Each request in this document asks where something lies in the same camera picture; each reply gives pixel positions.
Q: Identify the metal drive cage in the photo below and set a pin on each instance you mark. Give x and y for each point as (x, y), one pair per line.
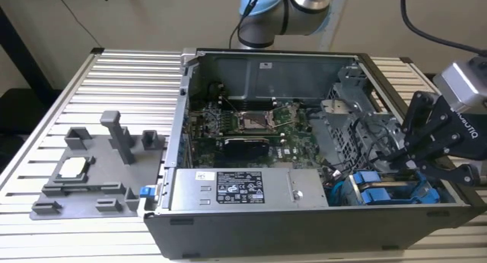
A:
(341, 134)

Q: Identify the blue disk carrier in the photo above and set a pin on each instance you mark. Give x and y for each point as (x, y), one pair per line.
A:
(373, 196)

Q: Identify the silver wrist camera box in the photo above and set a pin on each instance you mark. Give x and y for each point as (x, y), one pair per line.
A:
(461, 83)

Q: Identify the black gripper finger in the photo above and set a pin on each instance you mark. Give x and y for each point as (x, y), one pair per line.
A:
(424, 123)
(452, 173)

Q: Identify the CPU socket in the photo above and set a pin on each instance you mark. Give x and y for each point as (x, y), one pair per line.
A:
(252, 121)

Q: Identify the green motherboard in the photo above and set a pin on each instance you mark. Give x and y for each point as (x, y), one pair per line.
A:
(300, 143)

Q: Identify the thin metal locking lever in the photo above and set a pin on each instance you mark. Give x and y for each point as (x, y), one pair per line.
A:
(229, 104)

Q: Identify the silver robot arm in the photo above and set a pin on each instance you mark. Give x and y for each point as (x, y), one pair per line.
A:
(304, 17)

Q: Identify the graphics card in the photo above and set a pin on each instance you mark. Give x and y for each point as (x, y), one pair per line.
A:
(245, 149)

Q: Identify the grey parts rack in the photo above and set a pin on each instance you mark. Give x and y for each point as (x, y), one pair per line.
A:
(103, 160)

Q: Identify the hard disk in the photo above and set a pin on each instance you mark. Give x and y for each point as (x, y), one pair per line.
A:
(367, 179)

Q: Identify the blue case latch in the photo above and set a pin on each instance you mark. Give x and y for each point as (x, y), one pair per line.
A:
(144, 191)

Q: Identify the silver power supply unit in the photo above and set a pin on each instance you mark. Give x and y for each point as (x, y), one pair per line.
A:
(277, 189)

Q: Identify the black PC case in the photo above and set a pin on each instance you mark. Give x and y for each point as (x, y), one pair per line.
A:
(265, 237)

